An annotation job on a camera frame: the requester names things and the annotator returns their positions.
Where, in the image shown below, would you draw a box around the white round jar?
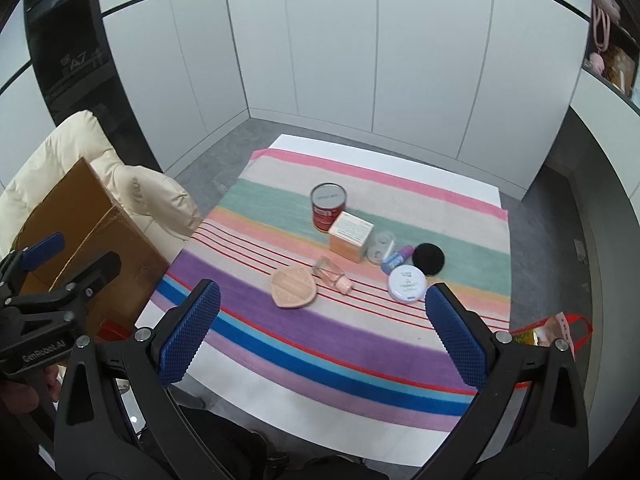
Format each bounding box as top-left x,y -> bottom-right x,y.
387,264 -> 427,304

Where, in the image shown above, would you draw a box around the brown plush toy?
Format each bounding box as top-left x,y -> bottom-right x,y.
602,46 -> 637,88

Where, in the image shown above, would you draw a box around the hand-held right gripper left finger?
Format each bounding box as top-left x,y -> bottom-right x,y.
52,279 -> 223,480

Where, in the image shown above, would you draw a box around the glass bottle with pink cap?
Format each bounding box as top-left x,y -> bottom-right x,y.
312,256 -> 355,294

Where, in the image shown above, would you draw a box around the brown cardboard box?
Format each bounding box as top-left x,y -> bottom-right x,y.
10,157 -> 171,341

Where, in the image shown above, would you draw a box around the striped colourful blanket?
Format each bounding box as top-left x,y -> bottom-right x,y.
135,149 -> 512,433

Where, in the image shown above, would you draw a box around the person's dark pants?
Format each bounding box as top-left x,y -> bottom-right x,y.
140,400 -> 391,480

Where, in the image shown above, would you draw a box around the black glass cabinet panel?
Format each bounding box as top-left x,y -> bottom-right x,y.
22,0 -> 162,172

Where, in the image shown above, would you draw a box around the clear contact lens case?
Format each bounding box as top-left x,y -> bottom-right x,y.
366,230 -> 399,265

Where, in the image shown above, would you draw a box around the white and orange carton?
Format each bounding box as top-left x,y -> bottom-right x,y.
327,212 -> 376,264

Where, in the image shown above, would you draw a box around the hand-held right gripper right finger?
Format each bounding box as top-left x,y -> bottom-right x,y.
410,282 -> 589,480

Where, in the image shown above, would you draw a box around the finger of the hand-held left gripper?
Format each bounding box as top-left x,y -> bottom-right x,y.
47,251 -> 122,311
0,232 -> 66,293

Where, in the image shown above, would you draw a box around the pink heart-shaped puff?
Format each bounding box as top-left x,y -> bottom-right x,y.
270,266 -> 317,309

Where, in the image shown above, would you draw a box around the person's left hand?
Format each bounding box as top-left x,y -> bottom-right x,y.
0,365 -> 62,415

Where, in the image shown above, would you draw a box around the red snack bag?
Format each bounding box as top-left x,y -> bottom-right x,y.
510,312 -> 594,361

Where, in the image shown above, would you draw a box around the small blue bottle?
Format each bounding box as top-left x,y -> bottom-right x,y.
382,245 -> 416,275

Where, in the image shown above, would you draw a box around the red tin can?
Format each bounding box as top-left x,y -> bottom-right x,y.
310,182 -> 348,234

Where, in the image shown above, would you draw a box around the cream padded chair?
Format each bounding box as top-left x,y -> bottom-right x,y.
0,110 -> 203,261

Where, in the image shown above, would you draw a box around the black round puff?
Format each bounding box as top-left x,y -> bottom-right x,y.
411,242 -> 446,277

